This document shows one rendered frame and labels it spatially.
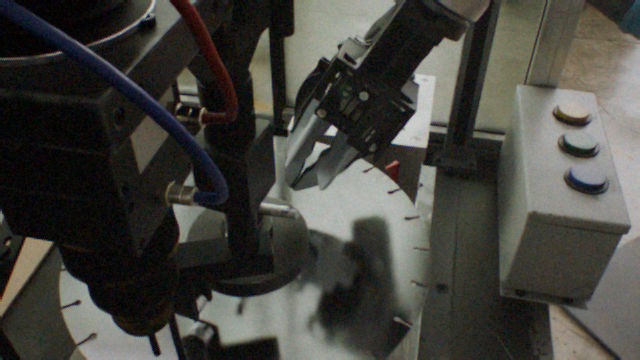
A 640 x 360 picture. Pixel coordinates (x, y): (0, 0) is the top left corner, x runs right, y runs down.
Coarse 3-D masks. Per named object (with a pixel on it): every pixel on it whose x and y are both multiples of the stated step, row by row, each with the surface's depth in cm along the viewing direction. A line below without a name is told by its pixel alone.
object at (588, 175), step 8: (576, 168) 67; (584, 168) 67; (592, 168) 67; (576, 176) 66; (584, 176) 66; (592, 176) 66; (600, 176) 66; (576, 184) 65; (584, 184) 65; (592, 184) 64; (600, 184) 65
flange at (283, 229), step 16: (192, 224) 52; (208, 224) 52; (224, 224) 50; (272, 224) 50; (288, 224) 52; (304, 224) 52; (192, 240) 51; (272, 240) 50; (288, 240) 51; (304, 240) 51; (288, 256) 49; (304, 256) 50; (288, 272) 48; (240, 288) 47; (256, 288) 48
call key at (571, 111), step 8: (560, 104) 77; (568, 104) 77; (576, 104) 77; (560, 112) 76; (568, 112) 76; (576, 112) 76; (584, 112) 76; (568, 120) 75; (576, 120) 75; (584, 120) 75
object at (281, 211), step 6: (198, 204) 49; (264, 204) 48; (270, 204) 48; (258, 210) 48; (264, 210) 48; (270, 210) 48; (276, 210) 48; (282, 210) 48; (288, 210) 48; (294, 210) 48; (258, 216) 49; (276, 216) 48; (282, 216) 48; (288, 216) 48; (294, 216) 48; (258, 222) 49; (258, 228) 50
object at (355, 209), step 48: (288, 192) 57; (336, 192) 57; (384, 192) 57; (336, 240) 52; (384, 240) 52; (288, 288) 48; (336, 288) 48; (384, 288) 48; (96, 336) 44; (192, 336) 44; (240, 336) 44; (288, 336) 44; (336, 336) 44; (384, 336) 44
